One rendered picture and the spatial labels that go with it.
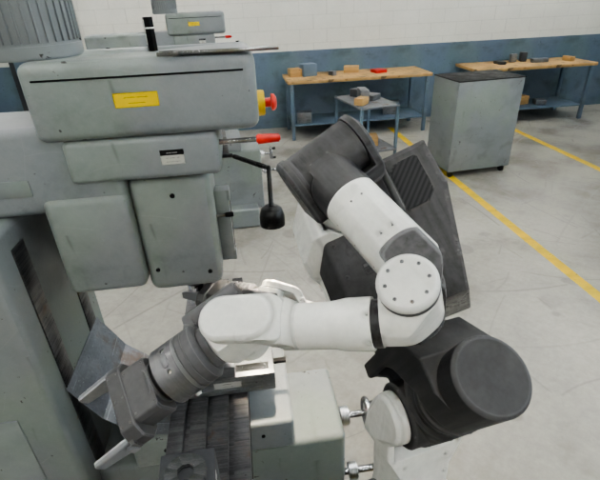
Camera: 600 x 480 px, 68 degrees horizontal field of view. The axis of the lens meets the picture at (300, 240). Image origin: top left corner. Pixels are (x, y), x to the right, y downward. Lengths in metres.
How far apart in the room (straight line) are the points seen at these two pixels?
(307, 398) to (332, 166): 1.15
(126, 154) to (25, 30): 0.29
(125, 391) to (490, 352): 0.51
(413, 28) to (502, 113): 2.95
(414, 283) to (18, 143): 0.88
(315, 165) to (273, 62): 6.99
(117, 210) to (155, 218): 0.09
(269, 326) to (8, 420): 0.97
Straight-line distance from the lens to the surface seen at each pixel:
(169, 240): 1.16
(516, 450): 2.63
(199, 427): 1.42
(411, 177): 0.85
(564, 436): 2.77
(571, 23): 9.51
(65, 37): 1.13
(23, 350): 1.27
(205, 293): 1.29
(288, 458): 1.66
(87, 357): 1.54
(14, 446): 1.52
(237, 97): 1.00
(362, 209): 0.64
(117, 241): 1.16
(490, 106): 5.62
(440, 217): 0.81
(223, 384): 1.45
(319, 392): 1.73
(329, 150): 0.72
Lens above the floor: 1.99
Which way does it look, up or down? 29 degrees down
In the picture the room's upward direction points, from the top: 2 degrees counter-clockwise
